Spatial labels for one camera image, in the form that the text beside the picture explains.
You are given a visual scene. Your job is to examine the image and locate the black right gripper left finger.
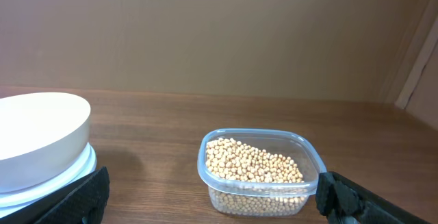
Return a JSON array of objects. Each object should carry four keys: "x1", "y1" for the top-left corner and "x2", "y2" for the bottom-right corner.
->
[{"x1": 1, "y1": 166, "x2": 110, "y2": 224}]

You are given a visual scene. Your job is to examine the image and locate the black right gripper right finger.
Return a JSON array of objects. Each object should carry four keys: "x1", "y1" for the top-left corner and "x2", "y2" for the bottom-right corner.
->
[{"x1": 315, "y1": 172, "x2": 427, "y2": 224}]

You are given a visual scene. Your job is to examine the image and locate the white digital kitchen scale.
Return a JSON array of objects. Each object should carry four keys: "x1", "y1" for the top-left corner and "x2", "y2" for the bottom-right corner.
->
[{"x1": 1, "y1": 143, "x2": 97, "y2": 218}]

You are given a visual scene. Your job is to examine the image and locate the white bowl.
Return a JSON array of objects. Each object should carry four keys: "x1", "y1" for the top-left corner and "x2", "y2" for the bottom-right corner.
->
[{"x1": 1, "y1": 92, "x2": 91, "y2": 193}]

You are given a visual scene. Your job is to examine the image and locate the clear plastic container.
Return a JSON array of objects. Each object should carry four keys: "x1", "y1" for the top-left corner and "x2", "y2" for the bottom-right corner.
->
[{"x1": 197, "y1": 128, "x2": 326, "y2": 216}]

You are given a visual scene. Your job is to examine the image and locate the yellow soybeans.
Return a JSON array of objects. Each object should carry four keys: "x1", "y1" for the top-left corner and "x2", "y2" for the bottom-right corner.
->
[{"x1": 205, "y1": 138, "x2": 308, "y2": 216}]

